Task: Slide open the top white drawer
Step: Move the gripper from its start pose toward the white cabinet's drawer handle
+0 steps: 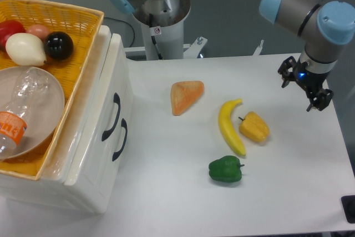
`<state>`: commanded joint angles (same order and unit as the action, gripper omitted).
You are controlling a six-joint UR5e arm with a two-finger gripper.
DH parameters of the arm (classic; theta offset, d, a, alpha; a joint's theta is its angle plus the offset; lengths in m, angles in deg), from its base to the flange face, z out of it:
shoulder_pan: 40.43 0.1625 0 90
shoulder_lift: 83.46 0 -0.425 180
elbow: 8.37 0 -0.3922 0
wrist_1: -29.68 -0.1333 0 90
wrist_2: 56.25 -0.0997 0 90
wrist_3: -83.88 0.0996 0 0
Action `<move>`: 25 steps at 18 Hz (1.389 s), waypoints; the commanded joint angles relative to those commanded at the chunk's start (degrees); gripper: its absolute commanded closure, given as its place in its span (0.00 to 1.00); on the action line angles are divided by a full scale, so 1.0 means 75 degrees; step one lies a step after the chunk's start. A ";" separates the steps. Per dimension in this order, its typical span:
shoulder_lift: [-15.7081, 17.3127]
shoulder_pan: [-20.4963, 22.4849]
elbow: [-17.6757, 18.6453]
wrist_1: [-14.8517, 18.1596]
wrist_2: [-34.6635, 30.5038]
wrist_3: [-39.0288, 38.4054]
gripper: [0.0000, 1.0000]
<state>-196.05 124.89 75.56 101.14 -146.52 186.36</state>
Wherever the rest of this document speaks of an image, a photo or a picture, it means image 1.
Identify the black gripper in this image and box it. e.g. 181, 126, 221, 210
277, 56, 333, 112

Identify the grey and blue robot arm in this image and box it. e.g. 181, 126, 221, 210
110, 0, 354, 110

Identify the clear plastic bottle orange label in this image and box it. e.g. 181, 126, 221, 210
1, 67, 49, 161

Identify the yellow toy bell pepper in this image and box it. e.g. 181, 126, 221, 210
239, 112, 270, 143

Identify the white drawer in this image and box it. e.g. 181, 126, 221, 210
64, 34, 134, 214
103, 118, 128, 211

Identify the pink toy egg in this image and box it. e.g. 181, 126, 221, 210
26, 24, 50, 41

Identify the orange toy bread wedge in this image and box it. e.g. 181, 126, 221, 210
170, 80, 205, 116

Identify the yellow wicker basket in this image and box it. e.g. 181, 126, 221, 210
1, 0, 104, 180

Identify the black corner object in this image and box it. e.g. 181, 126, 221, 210
341, 195, 355, 224

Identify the yellow toy banana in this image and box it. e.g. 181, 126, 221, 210
218, 99, 246, 157

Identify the beige plate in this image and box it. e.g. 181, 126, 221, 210
1, 67, 65, 159

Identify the white toy pear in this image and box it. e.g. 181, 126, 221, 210
6, 33, 47, 67

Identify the white drawer cabinet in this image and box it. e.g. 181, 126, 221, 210
0, 24, 133, 215

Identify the green toy bell pepper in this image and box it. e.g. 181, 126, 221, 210
209, 155, 244, 183

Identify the white metal table bracket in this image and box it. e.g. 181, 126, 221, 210
252, 39, 264, 56

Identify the black toy ball fruit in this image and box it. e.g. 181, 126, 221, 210
43, 31, 74, 60

